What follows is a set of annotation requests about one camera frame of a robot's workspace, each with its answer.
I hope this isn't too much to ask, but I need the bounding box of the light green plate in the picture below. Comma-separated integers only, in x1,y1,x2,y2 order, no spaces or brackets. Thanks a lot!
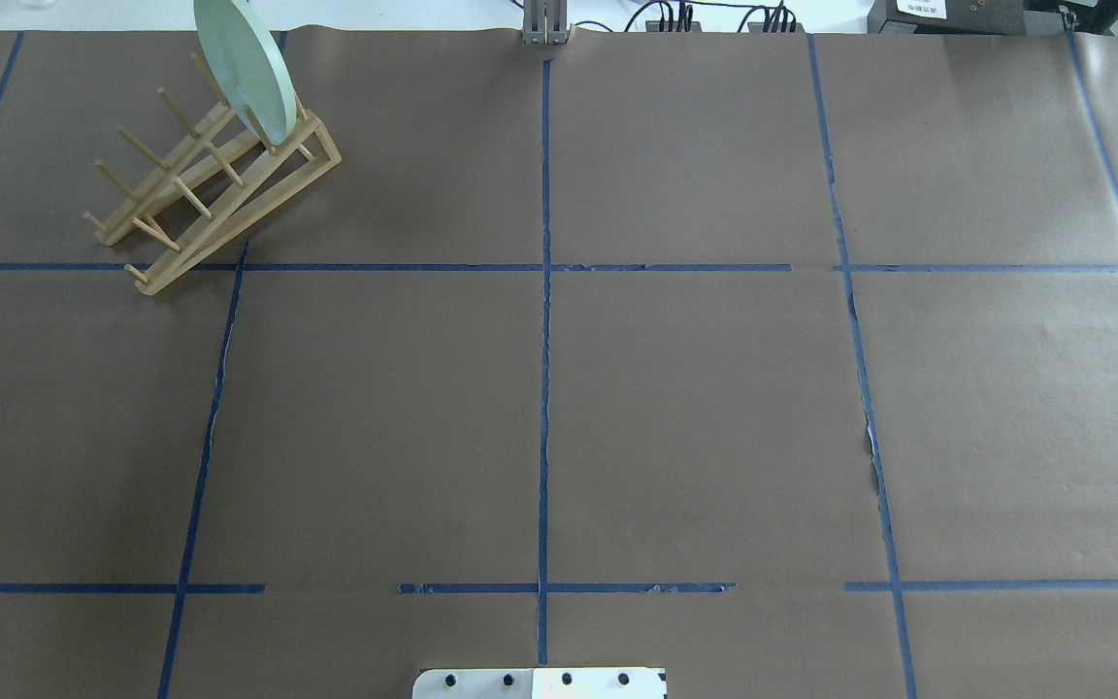
192,1,299,147

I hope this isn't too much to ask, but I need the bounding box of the left power strip with plugs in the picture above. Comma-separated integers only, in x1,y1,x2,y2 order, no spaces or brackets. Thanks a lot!
624,1,698,34

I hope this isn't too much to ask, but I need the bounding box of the power strip with plugs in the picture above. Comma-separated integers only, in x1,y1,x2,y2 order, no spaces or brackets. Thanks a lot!
736,1,804,34
624,1,698,34

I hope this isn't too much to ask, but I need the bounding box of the wooden dish rack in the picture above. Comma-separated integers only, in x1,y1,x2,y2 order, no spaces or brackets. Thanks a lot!
82,53,343,296

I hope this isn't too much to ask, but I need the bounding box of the right power strip with plugs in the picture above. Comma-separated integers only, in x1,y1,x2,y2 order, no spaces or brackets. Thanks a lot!
736,1,804,34

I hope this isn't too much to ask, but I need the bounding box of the black equipment box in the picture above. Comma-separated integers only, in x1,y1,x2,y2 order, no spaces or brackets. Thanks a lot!
866,1,1069,36

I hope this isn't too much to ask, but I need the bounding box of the grey aluminium profile post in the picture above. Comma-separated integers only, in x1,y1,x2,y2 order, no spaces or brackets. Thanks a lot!
517,0,571,46

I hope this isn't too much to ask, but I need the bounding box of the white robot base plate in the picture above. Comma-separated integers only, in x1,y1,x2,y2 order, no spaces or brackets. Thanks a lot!
411,665,669,698

